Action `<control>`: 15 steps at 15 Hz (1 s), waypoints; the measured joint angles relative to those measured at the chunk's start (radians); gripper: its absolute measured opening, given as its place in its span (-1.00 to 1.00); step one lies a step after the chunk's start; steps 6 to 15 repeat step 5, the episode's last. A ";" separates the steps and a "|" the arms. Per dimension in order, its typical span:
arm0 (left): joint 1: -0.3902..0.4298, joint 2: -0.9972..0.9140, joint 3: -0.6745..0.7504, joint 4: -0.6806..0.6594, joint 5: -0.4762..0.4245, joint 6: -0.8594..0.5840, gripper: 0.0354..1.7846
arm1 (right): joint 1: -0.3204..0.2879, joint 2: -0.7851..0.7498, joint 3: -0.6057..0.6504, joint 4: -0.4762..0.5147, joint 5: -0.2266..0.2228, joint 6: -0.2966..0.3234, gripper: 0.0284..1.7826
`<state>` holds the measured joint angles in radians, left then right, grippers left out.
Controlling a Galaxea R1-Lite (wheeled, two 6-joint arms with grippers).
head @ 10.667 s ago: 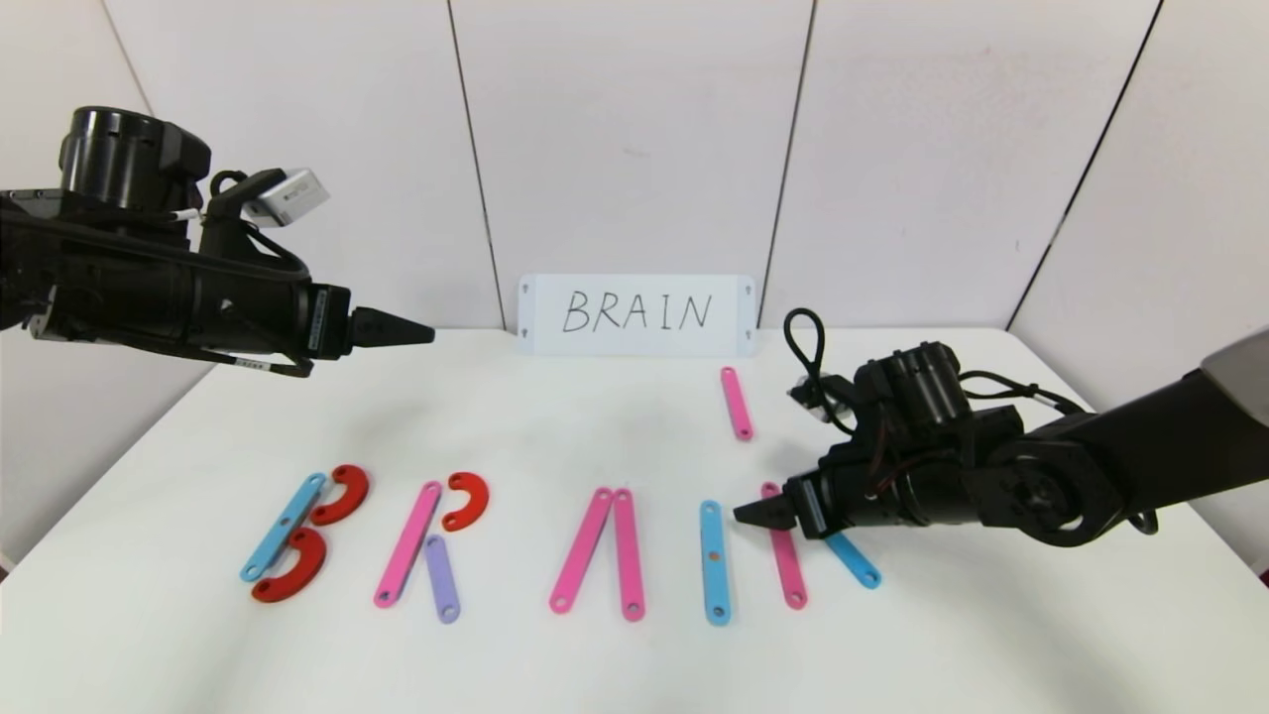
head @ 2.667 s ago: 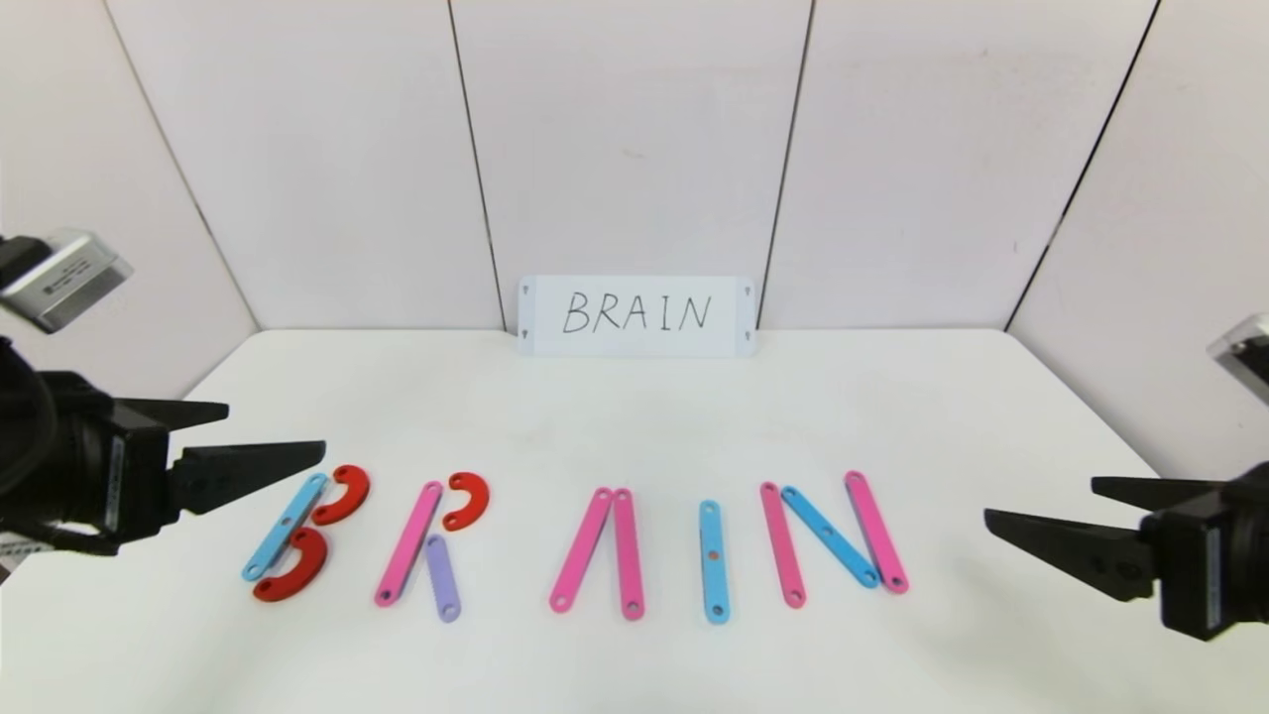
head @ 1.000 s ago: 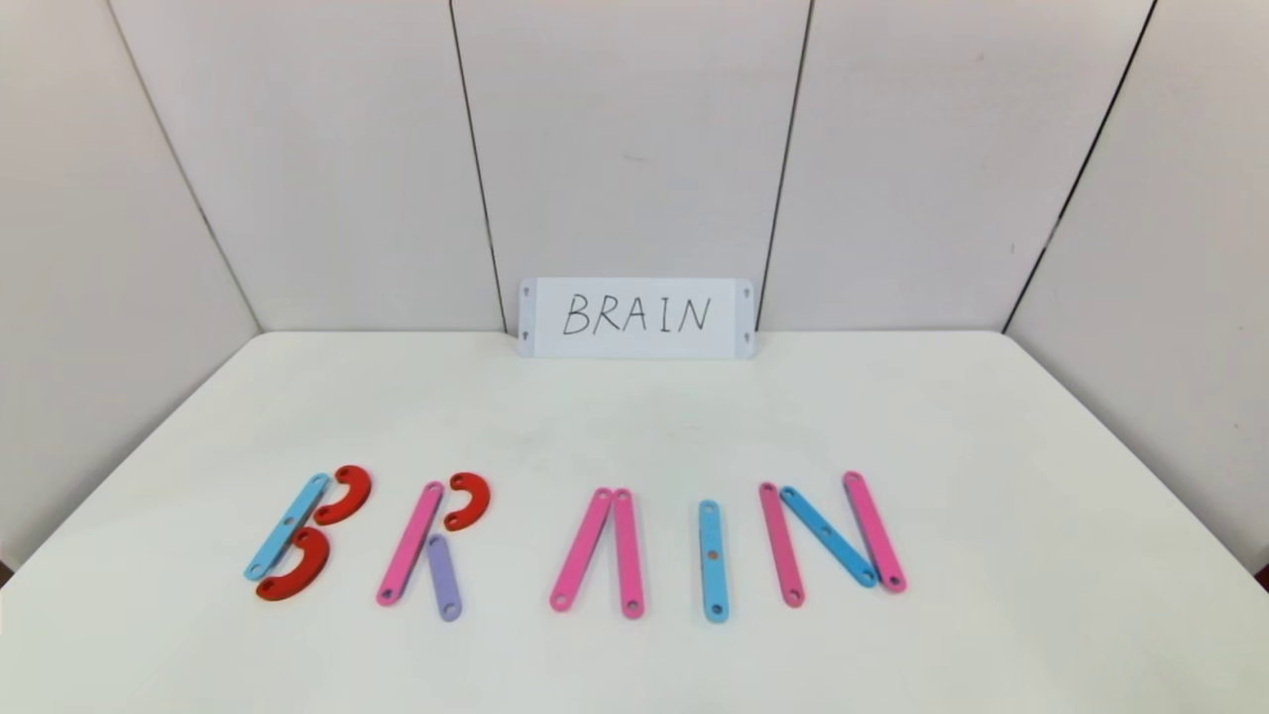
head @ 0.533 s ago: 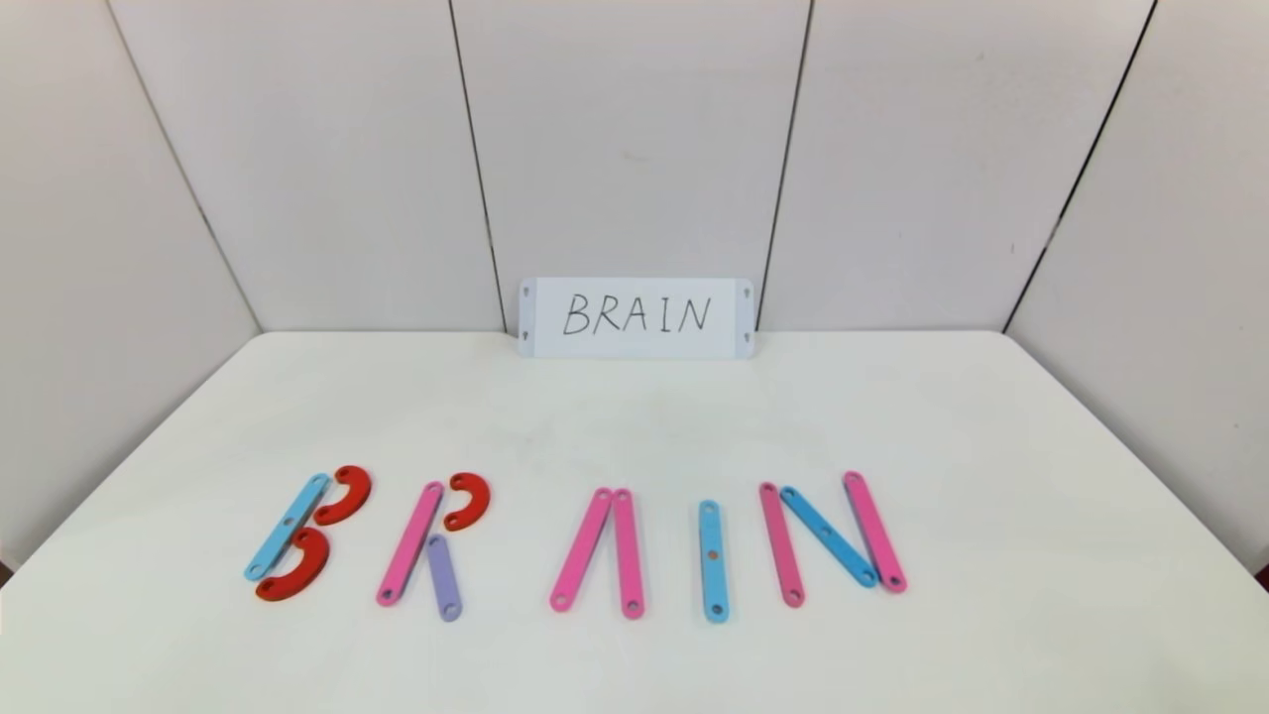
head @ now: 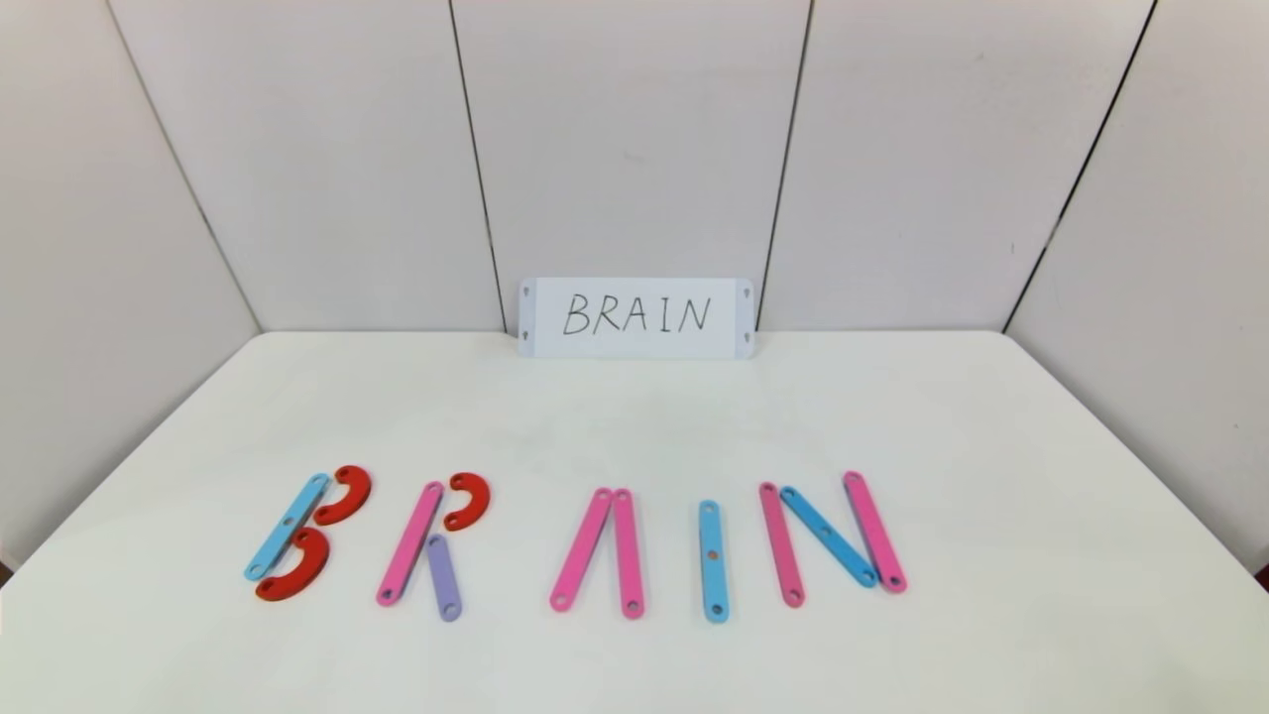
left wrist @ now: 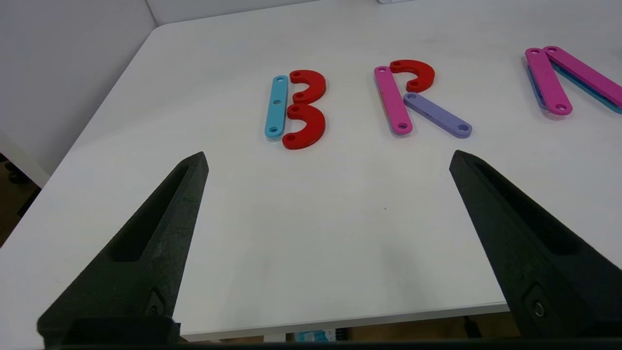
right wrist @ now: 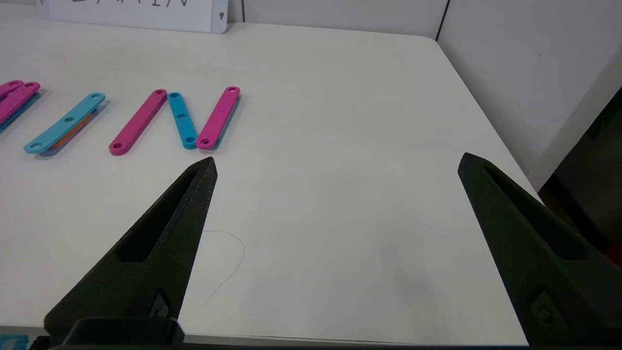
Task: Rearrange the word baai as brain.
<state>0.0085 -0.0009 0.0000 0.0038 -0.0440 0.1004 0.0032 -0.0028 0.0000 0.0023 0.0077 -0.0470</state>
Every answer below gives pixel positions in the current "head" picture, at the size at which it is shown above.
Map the long blue bar orange underside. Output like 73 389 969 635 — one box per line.
697 500 732 626

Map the short purple bar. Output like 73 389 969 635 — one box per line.
425 534 464 624

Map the white BRAIN sign board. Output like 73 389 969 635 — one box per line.
518 278 757 361

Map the large red C piece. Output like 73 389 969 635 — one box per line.
312 464 374 528
254 527 332 603

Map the short pink bar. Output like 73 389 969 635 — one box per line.
757 481 807 610
842 470 909 596

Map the small red C piece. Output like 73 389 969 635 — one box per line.
442 471 493 534

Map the long pink bar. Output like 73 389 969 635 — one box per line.
611 488 647 622
548 487 615 614
375 481 445 608

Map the short blue bar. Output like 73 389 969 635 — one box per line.
778 485 880 590

